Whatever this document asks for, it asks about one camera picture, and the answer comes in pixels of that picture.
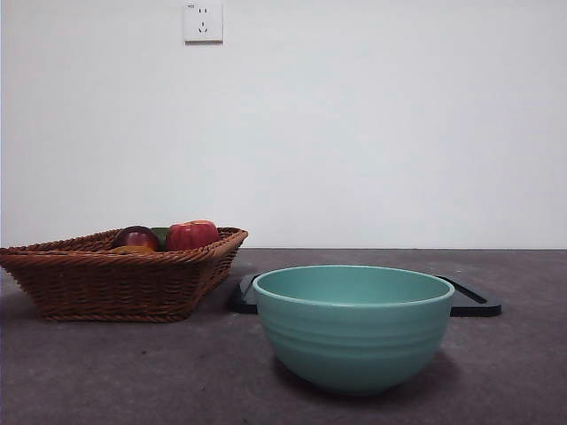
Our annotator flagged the teal ceramic bowl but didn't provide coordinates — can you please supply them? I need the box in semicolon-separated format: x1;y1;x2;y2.
252;264;456;397

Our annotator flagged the dark red apple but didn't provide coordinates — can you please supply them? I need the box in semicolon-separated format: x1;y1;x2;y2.
110;225;160;252

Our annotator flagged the brown wicker basket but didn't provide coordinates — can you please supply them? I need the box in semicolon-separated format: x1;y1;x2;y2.
0;226;249;323

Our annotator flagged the dark rectangular tray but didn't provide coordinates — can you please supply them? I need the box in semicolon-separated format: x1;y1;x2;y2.
228;273;504;318

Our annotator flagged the white wall socket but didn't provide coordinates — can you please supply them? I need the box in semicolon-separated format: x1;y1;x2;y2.
183;1;224;44

